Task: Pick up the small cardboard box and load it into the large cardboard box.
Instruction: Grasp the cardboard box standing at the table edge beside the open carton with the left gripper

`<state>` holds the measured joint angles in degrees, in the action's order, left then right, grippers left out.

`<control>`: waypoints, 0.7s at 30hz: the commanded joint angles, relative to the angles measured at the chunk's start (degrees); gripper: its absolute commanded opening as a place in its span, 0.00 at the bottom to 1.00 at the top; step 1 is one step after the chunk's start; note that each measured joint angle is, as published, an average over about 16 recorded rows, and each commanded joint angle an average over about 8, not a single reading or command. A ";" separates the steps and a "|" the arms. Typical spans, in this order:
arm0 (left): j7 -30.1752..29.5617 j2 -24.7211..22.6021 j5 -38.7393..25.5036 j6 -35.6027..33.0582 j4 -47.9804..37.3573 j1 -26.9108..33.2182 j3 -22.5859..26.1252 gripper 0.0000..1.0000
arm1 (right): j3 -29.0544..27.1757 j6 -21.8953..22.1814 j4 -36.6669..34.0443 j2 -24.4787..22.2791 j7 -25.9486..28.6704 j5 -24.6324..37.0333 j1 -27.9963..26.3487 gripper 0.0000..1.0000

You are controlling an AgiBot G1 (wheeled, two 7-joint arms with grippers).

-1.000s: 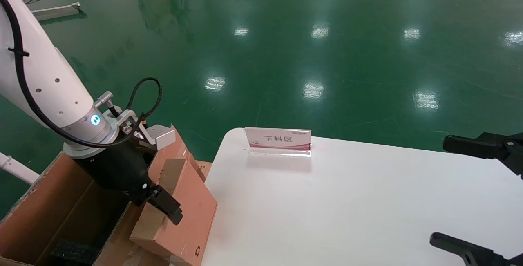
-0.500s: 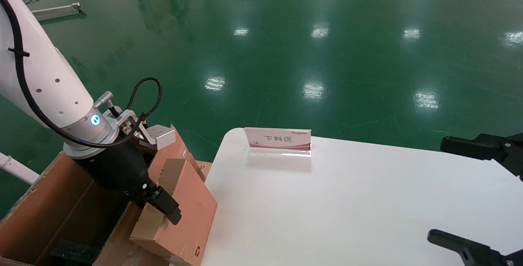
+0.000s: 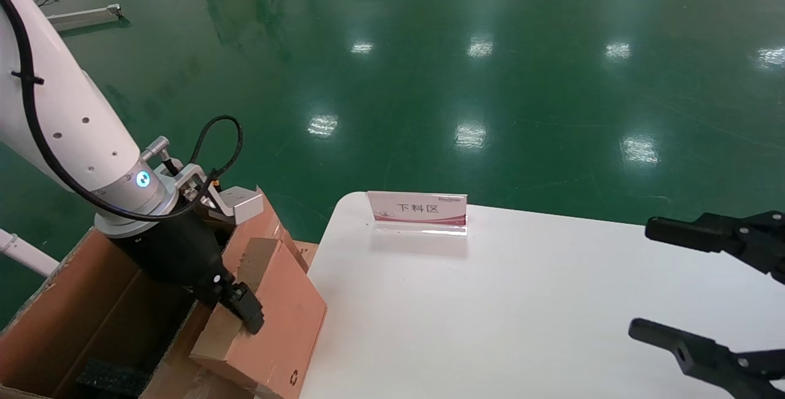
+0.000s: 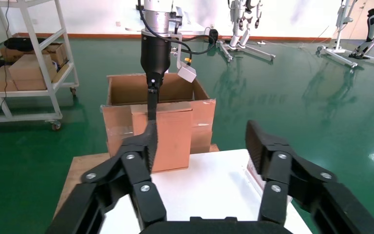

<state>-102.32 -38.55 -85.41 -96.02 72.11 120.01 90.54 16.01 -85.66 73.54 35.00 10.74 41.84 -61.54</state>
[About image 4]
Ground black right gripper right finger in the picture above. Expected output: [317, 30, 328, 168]
[244, 119, 374, 234]

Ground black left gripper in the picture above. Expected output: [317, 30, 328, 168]
[140, 31, 172, 123]

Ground black bag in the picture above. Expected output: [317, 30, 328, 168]
[3, 37, 47, 52]

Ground large cardboard box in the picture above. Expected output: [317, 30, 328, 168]
[100, 73, 217, 156]

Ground white shelf cart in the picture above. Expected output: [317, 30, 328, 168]
[0, 0, 80, 132]

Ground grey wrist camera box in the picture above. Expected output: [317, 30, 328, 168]
[170, 34, 197, 84]

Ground black cable with yellow tag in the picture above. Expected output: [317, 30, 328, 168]
[137, 0, 194, 65]

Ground acrylic sign holder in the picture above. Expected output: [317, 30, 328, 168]
[245, 157, 268, 195]

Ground grey metal robot stand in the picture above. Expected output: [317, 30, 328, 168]
[217, 39, 276, 62]

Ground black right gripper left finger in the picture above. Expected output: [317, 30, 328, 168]
[45, 121, 168, 234]

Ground thick black cable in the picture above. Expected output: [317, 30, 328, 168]
[174, 34, 217, 56]

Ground taped cardboard box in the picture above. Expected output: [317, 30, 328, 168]
[0, 42, 69, 67]

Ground white metal robot stand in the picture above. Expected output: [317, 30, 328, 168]
[316, 0, 374, 71]

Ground black and white humanoid robot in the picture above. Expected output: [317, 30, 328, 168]
[350, 0, 374, 60]

